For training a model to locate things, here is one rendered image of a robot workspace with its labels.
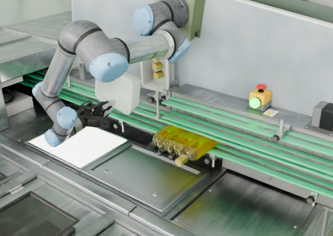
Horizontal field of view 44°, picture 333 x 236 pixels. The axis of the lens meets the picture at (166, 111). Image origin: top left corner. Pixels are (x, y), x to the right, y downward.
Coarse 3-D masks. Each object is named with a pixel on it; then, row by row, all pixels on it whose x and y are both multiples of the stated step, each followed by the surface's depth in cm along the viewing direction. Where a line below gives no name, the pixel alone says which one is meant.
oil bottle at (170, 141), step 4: (176, 132) 183; (180, 132) 183; (184, 132) 183; (188, 132) 183; (168, 136) 180; (172, 136) 180; (176, 136) 180; (180, 136) 180; (164, 140) 178; (168, 140) 177; (172, 140) 177; (176, 140) 177; (164, 144) 177; (168, 144) 176; (172, 144) 176; (168, 148) 176; (172, 148) 176; (168, 152) 177
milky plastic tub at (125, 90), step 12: (96, 84) 186; (108, 84) 192; (120, 84) 187; (132, 84) 172; (96, 96) 189; (108, 96) 190; (120, 96) 190; (132, 96) 175; (120, 108) 183; (132, 108) 180
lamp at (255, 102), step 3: (252, 99) 170; (255, 99) 169; (258, 99) 170; (249, 102) 172; (252, 102) 170; (255, 102) 169; (258, 102) 169; (252, 105) 170; (255, 105) 169; (258, 105) 169
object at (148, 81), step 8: (144, 64) 205; (152, 64) 209; (168, 64) 194; (144, 72) 207; (152, 72) 211; (168, 72) 196; (144, 80) 208; (152, 80) 212; (160, 80) 210; (168, 80) 197; (152, 88) 205; (160, 88) 204; (168, 88) 199
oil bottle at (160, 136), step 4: (164, 128) 186; (168, 128) 186; (172, 128) 186; (176, 128) 186; (180, 128) 188; (160, 132) 183; (164, 132) 182; (168, 132) 182; (172, 132) 183; (156, 136) 180; (160, 136) 179; (164, 136) 179; (156, 140) 179; (160, 140) 179; (160, 144) 179
